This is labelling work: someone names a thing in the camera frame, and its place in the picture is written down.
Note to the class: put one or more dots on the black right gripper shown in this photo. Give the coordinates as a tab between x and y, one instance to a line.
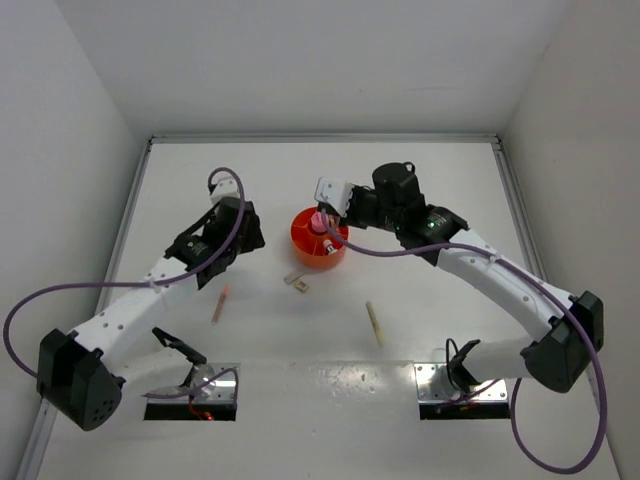
357	191

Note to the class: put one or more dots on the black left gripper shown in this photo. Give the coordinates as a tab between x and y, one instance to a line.
253	238

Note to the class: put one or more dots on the pink capped glue bottle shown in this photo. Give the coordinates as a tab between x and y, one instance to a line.
316	223

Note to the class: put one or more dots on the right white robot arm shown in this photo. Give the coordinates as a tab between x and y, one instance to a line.
563	331

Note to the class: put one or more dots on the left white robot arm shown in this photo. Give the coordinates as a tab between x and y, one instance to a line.
76	370

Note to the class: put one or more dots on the grey white eraser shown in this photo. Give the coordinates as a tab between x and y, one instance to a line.
293	276

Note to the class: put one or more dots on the orange round divided container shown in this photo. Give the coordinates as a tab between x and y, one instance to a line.
308	246

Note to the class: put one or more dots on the small tan barcode box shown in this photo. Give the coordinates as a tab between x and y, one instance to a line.
302	286

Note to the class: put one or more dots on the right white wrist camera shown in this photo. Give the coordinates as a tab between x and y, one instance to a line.
333	196

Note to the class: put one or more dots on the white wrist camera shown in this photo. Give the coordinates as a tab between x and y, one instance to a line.
333	196
226	187

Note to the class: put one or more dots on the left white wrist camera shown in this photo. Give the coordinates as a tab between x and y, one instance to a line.
226	187

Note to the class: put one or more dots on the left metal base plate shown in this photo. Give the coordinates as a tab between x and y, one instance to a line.
206	384

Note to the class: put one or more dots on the metal base plate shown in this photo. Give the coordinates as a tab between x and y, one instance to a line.
206	384
433	388

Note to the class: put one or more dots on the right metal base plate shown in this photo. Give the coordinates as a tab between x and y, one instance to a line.
433	388

